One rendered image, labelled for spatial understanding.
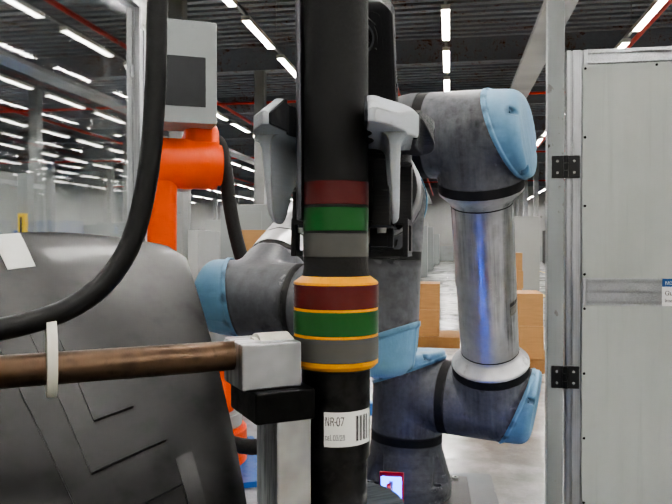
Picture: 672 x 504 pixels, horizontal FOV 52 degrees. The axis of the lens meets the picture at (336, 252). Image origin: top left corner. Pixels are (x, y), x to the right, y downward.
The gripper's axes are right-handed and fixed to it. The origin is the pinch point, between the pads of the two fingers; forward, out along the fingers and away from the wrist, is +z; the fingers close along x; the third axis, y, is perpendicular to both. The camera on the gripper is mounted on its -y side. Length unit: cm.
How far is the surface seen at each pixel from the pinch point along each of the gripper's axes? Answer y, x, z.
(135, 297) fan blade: 9.7, 13.0, -7.7
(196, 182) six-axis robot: -36, 151, -380
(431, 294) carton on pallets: 66, 18, -927
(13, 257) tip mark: 7.3, 19.6, -5.4
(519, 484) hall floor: 144, -47, -387
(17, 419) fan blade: 15.2, 15.0, 1.0
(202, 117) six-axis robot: -74, 142, -367
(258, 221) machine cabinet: -41, 296, -1037
